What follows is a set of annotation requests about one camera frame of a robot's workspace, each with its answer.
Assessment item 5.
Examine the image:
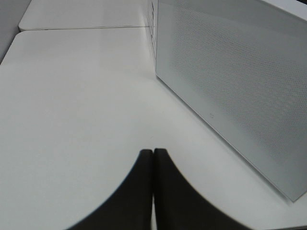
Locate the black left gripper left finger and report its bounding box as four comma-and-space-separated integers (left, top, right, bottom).
69, 149, 154, 230

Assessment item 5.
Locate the white microwave door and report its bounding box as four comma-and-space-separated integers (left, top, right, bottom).
156, 0, 307, 201

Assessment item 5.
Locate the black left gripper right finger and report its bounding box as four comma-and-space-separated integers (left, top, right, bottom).
153, 149, 242, 230

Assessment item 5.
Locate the white microwave oven body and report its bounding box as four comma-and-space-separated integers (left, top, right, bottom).
146, 0, 307, 59

